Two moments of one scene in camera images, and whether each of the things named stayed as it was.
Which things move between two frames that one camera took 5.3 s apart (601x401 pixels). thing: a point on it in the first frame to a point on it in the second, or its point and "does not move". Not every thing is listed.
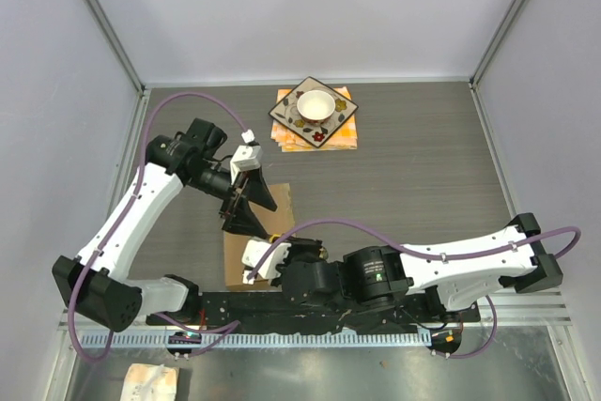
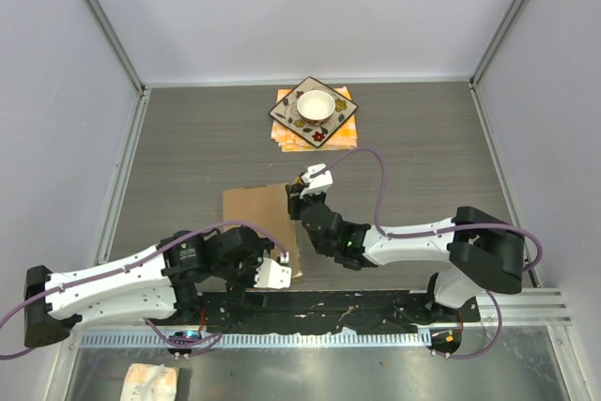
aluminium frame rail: x=536 y=307 does not move
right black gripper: x=300 y=244 to x=295 y=200
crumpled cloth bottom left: x=149 y=382 does not move
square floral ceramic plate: x=286 y=112 does not move
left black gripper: x=238 y=214 to x=242 y=285
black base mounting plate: x=273 y=311 does not move
